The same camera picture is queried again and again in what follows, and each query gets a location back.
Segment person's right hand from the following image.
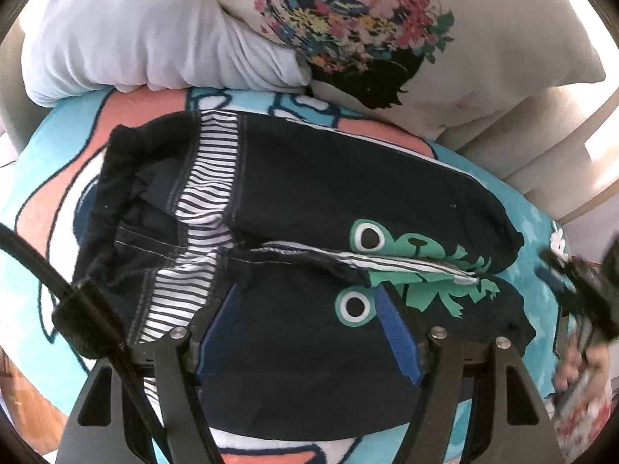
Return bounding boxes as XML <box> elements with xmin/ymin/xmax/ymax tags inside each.
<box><xmin>554</xmin><ymin>333</ymin><xmax>611</xmax><ymax>399</ymax></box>

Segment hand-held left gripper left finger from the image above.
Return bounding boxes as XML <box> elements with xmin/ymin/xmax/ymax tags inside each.
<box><xmin>54</xmin><ymin>281</ymin><xmax>239</xmax><ymax>464</ymax></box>

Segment black cable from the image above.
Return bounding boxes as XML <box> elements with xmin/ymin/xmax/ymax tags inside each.
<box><xmin>0</xmin><ymin>225</ymin><xmax>168</xmax><ymax>464</ymax></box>

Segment dark navy frog print pants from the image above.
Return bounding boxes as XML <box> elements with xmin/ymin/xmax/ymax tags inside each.
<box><xmin>72</xmin><ymin>109</ymin><xmax>539</xmax><ymax>442</ymax></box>

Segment turquoise and pink printed blanket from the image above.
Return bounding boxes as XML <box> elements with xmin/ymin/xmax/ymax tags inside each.
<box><xmin>0</xmin><ymin>86</ymin><xmax>581</xmax><ymax>464</ymax></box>

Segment pale blue pillow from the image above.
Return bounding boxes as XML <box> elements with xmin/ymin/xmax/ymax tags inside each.
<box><xmin>22</xmin><ymin>0</ymin><xmax>313</xmax><ymax>108</ymax></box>

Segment beige upholstered headboard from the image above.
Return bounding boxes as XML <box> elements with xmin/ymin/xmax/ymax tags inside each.
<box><xmin>445</xmin><ymin>0</ymin><xmax>619</xmax><ymax>225</ymax></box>

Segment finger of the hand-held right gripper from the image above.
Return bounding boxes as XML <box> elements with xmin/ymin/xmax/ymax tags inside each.
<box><xmin>538</xmin><ymin>247</ymin><xmax>583</xmax><ymax>303</ymax></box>

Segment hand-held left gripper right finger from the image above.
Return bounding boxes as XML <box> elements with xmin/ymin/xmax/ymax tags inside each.
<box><xmin>376</xmin><ymin>282</ymin><xmax>564</xmax><ymax>464</ymax></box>

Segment cream floral print pillow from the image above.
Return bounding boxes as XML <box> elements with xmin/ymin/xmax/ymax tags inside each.
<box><xmin>213</xmin><ymin>0</ymin><xmax>607</xmax><ymax>143</ymax></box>

